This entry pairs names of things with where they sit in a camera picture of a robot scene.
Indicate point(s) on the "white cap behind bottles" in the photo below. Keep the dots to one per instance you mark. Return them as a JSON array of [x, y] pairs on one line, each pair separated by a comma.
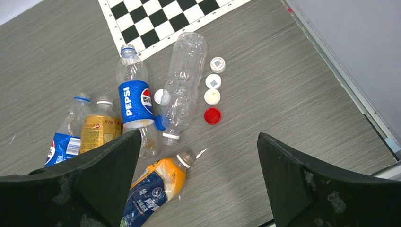
[[158, 96]]

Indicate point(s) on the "red bottle cap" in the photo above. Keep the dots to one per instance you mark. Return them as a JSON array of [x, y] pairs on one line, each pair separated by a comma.
[[212, 116]]

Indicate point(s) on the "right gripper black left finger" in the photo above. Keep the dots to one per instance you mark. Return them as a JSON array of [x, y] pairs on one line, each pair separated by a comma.
[[89, 190]]

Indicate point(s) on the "yellow red label bottle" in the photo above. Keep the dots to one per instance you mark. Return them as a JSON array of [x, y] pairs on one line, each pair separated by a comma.
[[101, 126]]

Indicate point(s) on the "blue bottle cap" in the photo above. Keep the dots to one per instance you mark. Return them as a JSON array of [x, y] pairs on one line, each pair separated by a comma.
[[158, 123]]

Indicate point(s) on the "crushed Pepsi bottle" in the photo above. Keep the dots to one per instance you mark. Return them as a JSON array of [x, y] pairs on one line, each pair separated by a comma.
[[67, 139]]

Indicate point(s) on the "cream white bottle cap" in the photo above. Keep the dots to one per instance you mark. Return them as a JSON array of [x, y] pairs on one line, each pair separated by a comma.
[[212, 96]]

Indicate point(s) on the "orange blue label bottle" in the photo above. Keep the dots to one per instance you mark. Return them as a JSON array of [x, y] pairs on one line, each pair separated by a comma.
[[158, 184]]

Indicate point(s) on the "upright Pepsi bottle blue label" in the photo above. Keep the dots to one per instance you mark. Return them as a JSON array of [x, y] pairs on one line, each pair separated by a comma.
[[135, 99]]

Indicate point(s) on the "white QR bottle cap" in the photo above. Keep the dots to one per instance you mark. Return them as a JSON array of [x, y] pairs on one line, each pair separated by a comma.
[[217, 64]]

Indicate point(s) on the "clear empty plastic bottle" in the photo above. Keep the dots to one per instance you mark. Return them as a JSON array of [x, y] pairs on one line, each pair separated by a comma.
[[180, 91]]

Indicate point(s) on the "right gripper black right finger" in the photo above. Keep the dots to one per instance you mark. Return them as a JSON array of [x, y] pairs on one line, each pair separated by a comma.
[[307, 192]]

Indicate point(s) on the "checkerboard calibration mat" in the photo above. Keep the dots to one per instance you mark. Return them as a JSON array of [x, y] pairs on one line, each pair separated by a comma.
[[152, 25]]

